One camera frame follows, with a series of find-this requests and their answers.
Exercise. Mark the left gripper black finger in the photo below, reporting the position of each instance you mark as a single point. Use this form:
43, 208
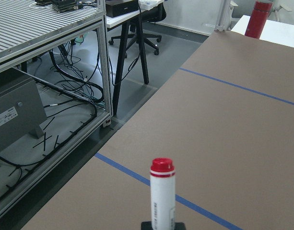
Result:
148, 226

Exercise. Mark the red capped white marker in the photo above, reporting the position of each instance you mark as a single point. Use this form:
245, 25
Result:
162, 185

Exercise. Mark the grey control box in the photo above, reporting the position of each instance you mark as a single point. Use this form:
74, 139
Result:
21, 108

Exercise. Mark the red bottle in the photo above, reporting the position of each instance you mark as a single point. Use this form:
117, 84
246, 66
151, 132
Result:
258, 18

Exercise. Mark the aluminium frame cart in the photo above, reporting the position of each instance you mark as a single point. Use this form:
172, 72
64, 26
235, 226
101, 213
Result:
65, 52

